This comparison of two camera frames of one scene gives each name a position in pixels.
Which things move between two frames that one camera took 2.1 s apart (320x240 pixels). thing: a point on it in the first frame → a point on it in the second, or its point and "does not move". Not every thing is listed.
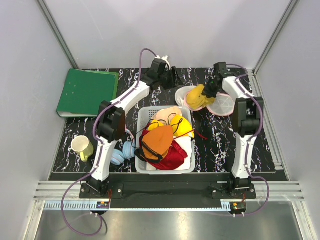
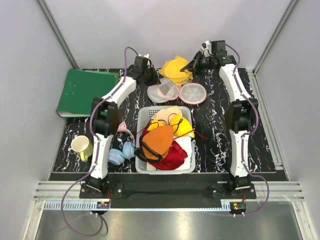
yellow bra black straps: x=180 y=127 does not move
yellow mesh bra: x=195 y=99 → x=172 y=71
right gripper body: x=210 y=90 → x=203 y=63
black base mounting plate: x=165 y=194 does not move
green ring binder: x=84 y=91 does not move
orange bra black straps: x=155 y=143 does not move
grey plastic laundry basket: x=188 y=112 does not move
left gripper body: x=168 y=79 → x=149 y=78
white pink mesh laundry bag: x=224 y=105 → x=166 y=90
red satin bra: x=174 y=160 does not move
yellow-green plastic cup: x=82 y=145 does not move
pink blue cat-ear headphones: x=119 y=156 does not move
